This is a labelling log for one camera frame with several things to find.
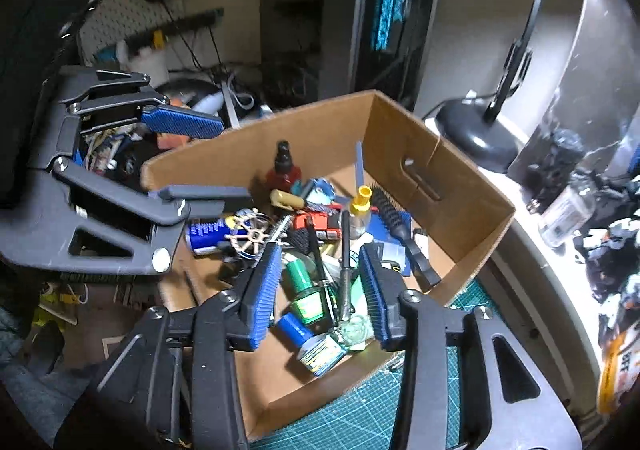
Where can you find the yellow-capped clear bottle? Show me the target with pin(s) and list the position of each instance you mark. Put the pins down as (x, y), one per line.
(361, 195)

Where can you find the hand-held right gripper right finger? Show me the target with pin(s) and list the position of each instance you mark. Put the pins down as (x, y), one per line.
(377, 300)

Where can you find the blue plastic stick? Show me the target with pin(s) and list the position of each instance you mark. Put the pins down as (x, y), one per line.
(359, 164)

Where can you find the white desk shelf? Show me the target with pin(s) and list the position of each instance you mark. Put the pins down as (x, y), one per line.
(550, 270)

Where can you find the black hair brush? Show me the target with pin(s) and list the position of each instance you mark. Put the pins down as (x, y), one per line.
(395, 215)

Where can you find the black desk lamp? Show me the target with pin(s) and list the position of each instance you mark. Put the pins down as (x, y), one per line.
(475, 134)

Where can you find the green cutting mat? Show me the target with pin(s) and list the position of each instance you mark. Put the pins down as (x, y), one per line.
(390, 410)

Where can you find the wooden ship wheel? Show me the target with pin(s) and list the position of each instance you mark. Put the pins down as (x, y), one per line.
(252, 232)

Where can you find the green glass bottle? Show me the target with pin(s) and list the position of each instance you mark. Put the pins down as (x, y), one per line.
(310, 302)

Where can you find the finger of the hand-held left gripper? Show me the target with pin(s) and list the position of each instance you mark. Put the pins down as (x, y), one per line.
(185, 122)
(150, 215)

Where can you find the black computer case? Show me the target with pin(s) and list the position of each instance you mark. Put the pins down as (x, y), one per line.
(395, 4)

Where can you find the paper bucket with dog print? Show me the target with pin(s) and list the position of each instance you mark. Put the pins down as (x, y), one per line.
(620, 370)

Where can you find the cardboard box with printed banner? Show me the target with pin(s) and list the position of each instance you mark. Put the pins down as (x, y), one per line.
(450, 169)

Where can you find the grey robot model figure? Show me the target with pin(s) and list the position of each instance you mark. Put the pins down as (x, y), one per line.
(615, 250)

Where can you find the blue-capped glue bottle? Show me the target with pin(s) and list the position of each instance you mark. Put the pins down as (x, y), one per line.
(320, 355)

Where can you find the blue spray can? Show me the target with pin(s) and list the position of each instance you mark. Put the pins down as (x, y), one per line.
(205, 235)

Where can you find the black capped hobby knife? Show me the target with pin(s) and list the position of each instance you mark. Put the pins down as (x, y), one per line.
(345, 255)

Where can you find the dark red bottle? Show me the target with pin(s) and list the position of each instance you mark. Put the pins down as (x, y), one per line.
(284, 174)

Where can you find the clear glass bottle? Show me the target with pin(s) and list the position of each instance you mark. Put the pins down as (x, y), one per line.
(565, 215)

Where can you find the white pegboard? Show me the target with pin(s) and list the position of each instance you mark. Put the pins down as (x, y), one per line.
(115, 14)

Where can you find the dark backdrop poster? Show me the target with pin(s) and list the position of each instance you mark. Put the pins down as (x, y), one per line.
(590, 54)

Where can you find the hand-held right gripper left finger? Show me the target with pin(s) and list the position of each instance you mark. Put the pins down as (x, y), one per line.
(262, 300)

